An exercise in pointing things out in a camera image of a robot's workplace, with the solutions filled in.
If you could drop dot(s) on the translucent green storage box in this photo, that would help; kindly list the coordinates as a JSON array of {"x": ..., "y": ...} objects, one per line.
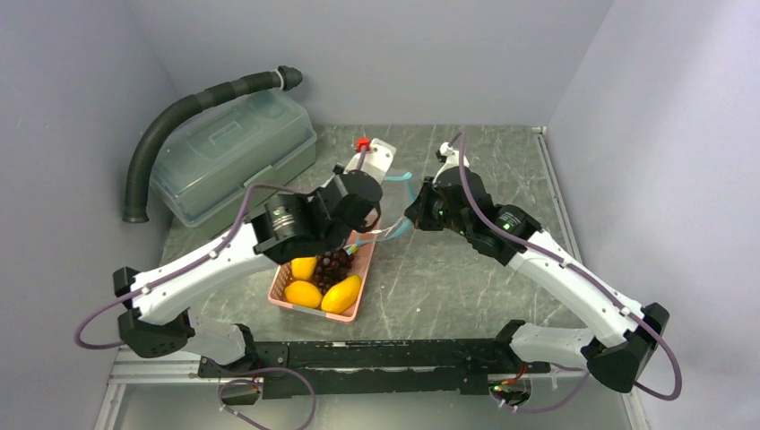
[{"x": 205, "y": 167}]

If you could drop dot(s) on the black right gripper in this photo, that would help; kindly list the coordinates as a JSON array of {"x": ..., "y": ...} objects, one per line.
[{"x": 419, "y": 214}]

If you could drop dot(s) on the yellow mango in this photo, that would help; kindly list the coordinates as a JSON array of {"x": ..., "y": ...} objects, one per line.
[{"x": 341, "y": 296}]

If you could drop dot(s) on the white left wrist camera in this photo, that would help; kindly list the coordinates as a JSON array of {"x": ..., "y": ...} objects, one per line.
[{"x": 373, "y": 157}]

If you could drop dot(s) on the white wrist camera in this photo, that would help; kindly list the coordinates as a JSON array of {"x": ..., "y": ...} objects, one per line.
[
  {"x": 449, "y": 156},
  {"x": 373, "y": 157}
]

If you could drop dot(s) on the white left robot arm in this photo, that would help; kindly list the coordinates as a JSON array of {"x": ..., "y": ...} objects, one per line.
[{"x": 158, "y": 320}]

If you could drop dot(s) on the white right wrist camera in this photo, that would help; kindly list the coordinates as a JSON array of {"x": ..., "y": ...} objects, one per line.
[{"x": 449, "y": 156}]

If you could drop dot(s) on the yellow fruit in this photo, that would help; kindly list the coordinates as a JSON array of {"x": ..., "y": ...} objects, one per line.
[{"x": 303, "y": 293}]

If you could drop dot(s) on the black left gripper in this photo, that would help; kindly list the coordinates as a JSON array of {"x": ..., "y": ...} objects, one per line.
[{"x": 338, "y": 168}]

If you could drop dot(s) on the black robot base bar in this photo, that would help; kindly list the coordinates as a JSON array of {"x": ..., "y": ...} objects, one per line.
[{"x": 468, "y": 366}]

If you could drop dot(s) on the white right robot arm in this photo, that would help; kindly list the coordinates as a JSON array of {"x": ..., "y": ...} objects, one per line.
[{"x": 620, "y": 334}]

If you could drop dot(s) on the dark red grape bunch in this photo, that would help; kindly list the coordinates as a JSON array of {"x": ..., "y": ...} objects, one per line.
[{"x": 332, "y": 268}]

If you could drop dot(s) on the clear zip top bag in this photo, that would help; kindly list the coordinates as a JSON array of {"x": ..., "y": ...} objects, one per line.
[{"x": 398, "y": 195}]

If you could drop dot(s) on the pink plastic basket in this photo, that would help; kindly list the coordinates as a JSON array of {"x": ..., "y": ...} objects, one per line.
[{"x": 283, "y": 277}]

